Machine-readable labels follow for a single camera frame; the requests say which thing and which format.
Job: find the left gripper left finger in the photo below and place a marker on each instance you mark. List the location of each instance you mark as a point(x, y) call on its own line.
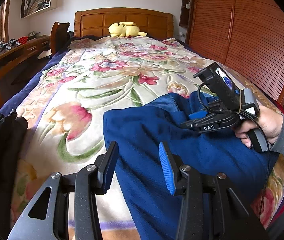
point(106, 164)

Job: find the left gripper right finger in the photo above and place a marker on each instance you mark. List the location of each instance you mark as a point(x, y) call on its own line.
point(171, 163)

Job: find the blue garment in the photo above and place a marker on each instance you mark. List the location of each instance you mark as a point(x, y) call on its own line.
point(139, 131)

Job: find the person's right hand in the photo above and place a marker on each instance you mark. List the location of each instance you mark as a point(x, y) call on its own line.
point(269, 121)

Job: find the wooden slatted wardrobe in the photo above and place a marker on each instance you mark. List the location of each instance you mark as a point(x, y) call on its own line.
point(244, 35)

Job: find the blue bed sheet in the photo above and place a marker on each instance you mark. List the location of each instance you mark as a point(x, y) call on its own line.
point(17, 99)

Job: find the yellow plush toy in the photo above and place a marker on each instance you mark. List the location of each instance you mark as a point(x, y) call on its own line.
point(125, 29)

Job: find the wooden chair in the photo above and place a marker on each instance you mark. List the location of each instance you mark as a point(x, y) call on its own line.
point(59, 36)

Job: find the wooden headboard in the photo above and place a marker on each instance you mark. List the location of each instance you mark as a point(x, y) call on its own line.
point(158, 25)

